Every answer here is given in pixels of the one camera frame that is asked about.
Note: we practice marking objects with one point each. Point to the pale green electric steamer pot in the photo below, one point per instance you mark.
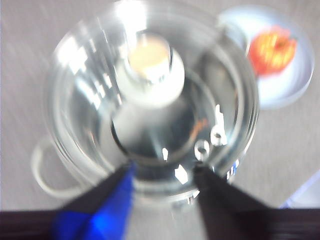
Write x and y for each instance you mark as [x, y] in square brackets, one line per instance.
[37, 175]

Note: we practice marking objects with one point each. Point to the orange pumpkin with green stem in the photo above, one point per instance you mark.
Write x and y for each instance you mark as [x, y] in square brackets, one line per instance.
[271, 51]

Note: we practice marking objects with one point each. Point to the blue round plate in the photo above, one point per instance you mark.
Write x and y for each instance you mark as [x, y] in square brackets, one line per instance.
[280, 87]

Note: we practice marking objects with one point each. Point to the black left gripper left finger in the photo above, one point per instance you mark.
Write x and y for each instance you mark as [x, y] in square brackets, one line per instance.
[105, 207]

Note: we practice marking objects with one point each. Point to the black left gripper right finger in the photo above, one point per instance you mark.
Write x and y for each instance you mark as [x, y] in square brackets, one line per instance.
[225, 207]

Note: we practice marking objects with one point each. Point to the glass lid with green knob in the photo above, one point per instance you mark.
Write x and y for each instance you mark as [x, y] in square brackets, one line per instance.
[155, 65]

